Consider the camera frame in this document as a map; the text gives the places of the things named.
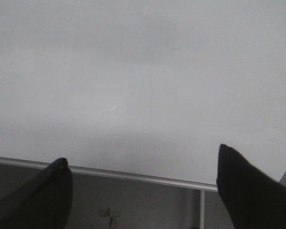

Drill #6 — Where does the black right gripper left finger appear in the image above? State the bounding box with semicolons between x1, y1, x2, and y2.
0;158;73;229

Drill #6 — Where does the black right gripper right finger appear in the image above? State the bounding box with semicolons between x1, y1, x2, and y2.
216;144;286;229

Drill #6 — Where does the white whiteboard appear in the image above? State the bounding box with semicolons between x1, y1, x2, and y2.
0;0;286;190

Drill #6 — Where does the silver whiteboard stand post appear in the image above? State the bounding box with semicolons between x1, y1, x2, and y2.
199;190;205;229

